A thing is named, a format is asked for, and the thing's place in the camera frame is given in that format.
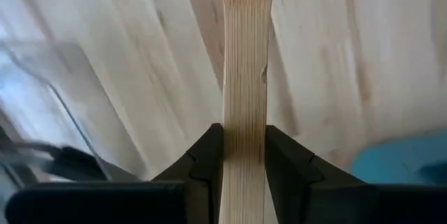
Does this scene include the bamboo slotted spatula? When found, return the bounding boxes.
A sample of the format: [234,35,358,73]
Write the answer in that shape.
[218,0,279,224]

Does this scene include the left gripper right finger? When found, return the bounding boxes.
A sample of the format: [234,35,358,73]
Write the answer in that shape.
[264,124,447,224]

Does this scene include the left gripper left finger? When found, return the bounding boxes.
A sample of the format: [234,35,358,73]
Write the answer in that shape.
[5,123,225,224]

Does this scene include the teal plastic bin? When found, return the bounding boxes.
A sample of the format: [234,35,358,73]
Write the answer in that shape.
[351,129,447,186]

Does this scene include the clear plastic bin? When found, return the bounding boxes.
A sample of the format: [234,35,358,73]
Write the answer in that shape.
[0,38,140,197]

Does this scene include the black slotted spatula steel handle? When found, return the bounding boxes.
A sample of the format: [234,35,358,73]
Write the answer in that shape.
[0,126,110,184]

